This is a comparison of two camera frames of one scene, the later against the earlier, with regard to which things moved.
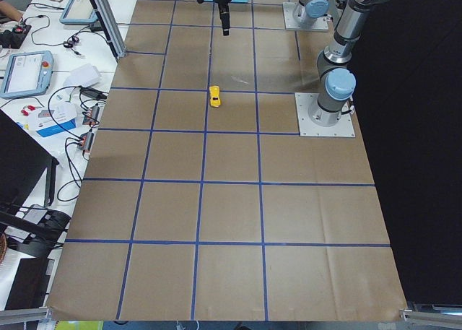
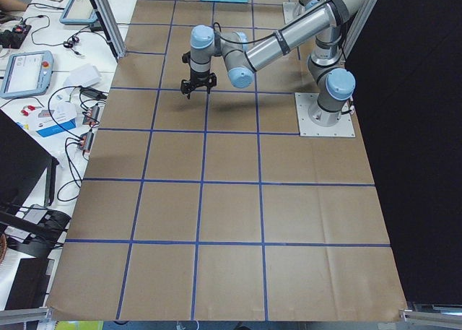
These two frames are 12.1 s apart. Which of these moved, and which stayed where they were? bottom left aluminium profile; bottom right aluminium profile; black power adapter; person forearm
Moved: person forearm
Stayed: bottom left aluminium profile; bottom right aluminium profile; black power adapter
